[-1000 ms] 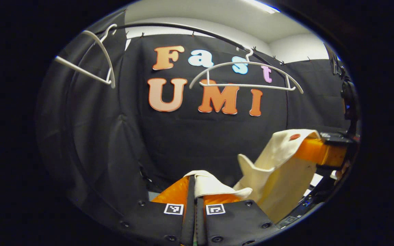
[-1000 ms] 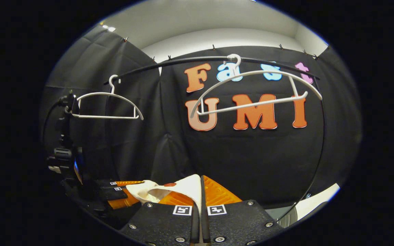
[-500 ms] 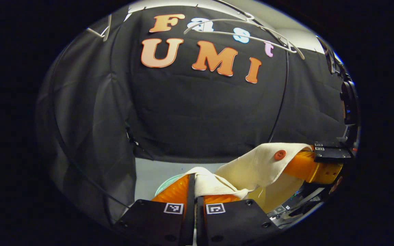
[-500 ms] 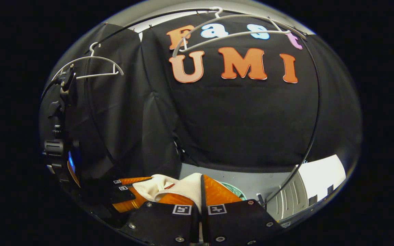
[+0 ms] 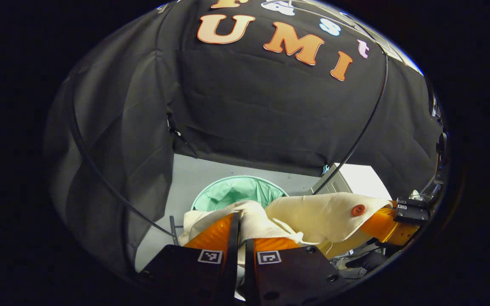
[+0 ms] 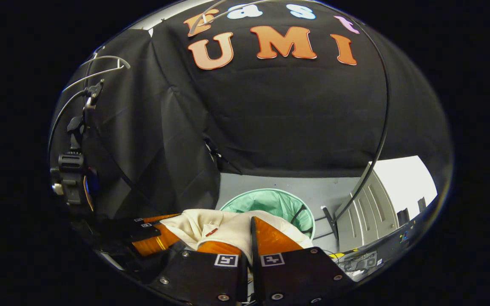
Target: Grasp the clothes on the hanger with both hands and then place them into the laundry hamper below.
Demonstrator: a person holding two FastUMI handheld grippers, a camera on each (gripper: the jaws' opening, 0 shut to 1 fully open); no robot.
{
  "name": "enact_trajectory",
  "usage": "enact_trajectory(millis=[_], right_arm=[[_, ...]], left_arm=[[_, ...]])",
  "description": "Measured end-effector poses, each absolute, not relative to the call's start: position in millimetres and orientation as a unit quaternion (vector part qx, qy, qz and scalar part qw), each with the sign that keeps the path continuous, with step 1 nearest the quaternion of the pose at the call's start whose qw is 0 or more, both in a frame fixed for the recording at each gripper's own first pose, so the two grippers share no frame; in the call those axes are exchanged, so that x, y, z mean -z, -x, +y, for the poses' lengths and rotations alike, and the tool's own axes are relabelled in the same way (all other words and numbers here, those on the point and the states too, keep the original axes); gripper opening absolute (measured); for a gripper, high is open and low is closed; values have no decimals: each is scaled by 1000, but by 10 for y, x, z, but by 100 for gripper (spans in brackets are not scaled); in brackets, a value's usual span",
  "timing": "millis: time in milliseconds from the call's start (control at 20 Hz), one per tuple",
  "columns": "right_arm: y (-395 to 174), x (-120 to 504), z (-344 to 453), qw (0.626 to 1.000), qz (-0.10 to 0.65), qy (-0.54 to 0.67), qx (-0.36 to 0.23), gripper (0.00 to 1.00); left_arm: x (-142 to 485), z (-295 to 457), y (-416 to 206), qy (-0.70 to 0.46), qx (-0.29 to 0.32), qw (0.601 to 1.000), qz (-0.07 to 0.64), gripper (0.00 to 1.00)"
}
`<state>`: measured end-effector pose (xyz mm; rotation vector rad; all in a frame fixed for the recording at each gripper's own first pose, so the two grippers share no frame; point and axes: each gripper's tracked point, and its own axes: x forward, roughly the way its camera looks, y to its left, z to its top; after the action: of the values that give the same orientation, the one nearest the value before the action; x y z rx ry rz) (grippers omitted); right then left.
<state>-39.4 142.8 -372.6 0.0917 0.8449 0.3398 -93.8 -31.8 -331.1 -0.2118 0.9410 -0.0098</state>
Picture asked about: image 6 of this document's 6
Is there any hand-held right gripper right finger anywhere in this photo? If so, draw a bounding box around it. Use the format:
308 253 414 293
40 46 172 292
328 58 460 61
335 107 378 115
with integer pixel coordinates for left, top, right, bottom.
250 216 357 306

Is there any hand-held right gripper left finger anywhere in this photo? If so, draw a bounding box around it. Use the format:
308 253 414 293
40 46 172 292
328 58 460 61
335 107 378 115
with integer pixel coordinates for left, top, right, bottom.
148 241 250 306

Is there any cream button shirt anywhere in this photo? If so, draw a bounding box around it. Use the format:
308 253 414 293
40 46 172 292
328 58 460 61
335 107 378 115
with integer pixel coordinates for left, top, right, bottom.
160 208 313 264

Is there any green laundry hamper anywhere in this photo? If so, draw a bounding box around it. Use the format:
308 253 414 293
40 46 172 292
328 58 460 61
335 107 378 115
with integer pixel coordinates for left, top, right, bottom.
219 188 316 238

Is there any wide white clothes hanger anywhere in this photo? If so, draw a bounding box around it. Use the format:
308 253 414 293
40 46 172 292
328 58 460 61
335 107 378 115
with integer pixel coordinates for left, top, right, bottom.
60 54 131 94

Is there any thin white clothes hanger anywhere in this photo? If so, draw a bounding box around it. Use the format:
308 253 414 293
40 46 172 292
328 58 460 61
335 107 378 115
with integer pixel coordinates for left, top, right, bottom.
188 0 279 35

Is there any white cabinet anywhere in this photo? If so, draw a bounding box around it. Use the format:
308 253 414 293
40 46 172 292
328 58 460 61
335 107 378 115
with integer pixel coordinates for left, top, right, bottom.
336 155 438 252

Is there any black electronic device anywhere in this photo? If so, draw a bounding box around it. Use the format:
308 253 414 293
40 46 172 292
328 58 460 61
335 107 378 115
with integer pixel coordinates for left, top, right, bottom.
339 221 420 279

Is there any black backdrop cloth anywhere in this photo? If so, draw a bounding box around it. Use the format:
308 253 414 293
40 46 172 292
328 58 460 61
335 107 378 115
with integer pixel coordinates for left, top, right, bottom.
49 0 454 221

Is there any black clothes rail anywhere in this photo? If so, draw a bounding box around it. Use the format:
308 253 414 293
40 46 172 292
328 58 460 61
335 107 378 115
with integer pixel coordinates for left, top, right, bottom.
81 0 392 252

